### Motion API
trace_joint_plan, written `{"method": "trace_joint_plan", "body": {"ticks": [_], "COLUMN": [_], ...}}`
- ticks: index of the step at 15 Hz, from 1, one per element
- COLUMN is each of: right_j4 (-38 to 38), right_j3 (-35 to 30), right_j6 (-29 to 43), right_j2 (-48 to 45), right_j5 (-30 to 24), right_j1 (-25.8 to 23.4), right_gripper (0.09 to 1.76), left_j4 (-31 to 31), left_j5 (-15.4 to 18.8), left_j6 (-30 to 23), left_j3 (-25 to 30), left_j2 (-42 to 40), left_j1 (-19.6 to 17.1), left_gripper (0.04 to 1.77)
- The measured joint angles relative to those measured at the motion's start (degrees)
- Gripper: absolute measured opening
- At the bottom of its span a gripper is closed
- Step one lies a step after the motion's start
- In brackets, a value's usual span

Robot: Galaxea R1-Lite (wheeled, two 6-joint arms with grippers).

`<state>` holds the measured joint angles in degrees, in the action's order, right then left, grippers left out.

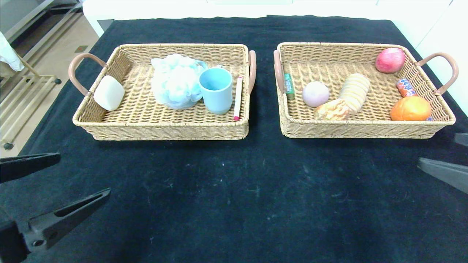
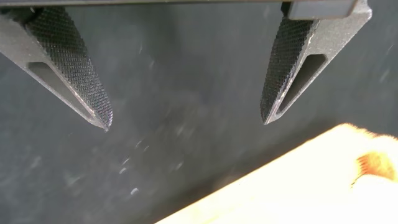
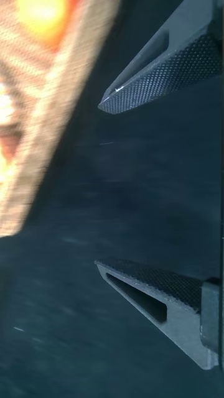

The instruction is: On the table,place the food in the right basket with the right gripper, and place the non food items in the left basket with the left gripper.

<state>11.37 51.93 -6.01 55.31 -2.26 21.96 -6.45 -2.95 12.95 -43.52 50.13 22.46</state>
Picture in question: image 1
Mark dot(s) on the white marker with pink cap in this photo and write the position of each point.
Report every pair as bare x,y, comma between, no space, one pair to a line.
238,98

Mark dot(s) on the green candy pack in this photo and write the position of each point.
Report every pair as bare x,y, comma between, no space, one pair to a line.
289,86

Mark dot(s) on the smooth pink round bun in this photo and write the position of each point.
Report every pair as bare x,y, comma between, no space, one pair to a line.
315,94

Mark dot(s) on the striped spiral bread roll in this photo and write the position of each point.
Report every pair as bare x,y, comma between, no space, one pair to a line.
356,91

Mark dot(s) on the light blue plastic mug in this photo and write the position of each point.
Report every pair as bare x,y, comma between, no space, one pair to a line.
217,91

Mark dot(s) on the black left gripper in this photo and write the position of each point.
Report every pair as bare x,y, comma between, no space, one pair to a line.
12,237

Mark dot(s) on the wicker basket holding food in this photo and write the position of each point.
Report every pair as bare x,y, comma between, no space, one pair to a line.
321,65

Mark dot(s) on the wooden rolling rack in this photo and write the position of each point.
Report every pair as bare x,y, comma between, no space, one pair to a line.
22,91

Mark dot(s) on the white soap bar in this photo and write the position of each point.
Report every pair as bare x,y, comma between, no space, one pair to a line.
109,93

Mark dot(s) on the wicker basket holding soap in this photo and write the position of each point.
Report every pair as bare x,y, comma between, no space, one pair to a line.
146,117

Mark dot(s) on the black tablecloth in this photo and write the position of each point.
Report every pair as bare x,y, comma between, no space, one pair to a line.
234,190

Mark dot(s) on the orange fruit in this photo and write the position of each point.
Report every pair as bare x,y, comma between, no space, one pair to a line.
410,109

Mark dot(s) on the grey wooden shelf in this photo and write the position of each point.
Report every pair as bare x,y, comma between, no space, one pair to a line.
33,18

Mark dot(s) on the red apple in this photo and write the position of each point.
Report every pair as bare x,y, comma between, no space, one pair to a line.
390,60

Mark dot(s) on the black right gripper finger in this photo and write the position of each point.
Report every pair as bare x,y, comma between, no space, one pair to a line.
462,139
446,173

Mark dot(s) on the white cloth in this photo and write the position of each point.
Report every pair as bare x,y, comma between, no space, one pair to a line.
9,53

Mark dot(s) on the orange red snack stick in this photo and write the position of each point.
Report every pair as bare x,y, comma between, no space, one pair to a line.
405,87

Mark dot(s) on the light blue mesh bath pouf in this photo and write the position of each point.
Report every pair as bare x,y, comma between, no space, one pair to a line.
175,82

